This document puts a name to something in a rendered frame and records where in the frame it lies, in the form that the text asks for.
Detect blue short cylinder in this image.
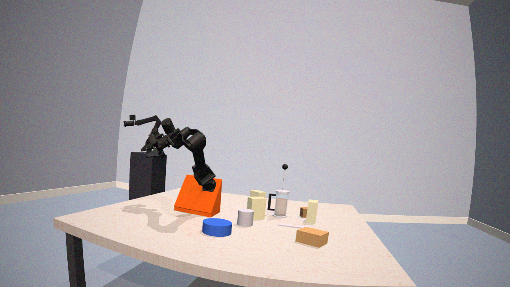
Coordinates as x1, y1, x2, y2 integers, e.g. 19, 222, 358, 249
202, 218, 232, 237

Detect pale yellow block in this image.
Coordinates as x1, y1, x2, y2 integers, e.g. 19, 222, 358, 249
247, 197, 266, 220
306, 200, 318, 224
250, 190, 266, 198

